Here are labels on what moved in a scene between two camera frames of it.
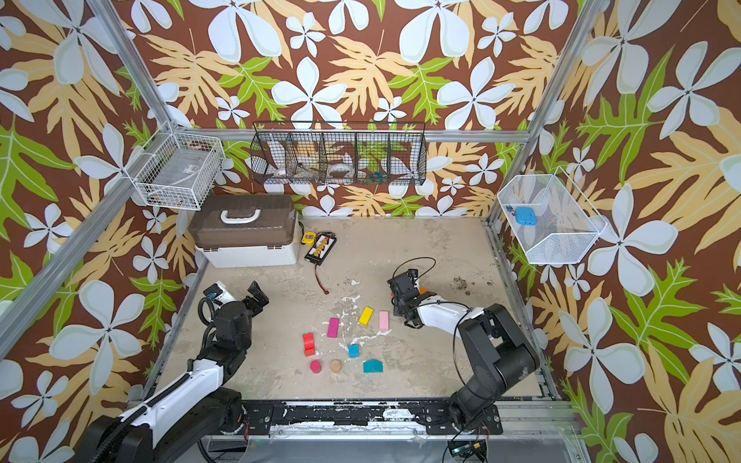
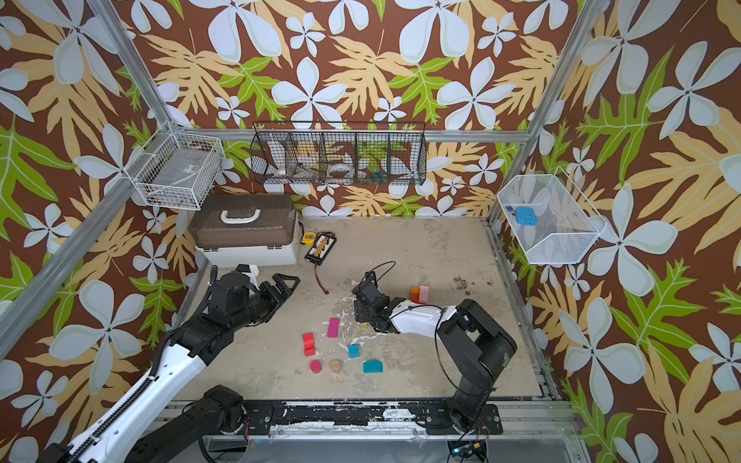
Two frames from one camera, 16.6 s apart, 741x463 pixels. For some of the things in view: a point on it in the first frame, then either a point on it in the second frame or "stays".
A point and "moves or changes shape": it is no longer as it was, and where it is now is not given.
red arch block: (309, 344) stays
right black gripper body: (405, 291) to (368, 302)
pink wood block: (384, 320) moves or changes shape
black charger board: (325, 241) stays
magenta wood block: (333, 327) stays
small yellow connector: (309, 238) stays
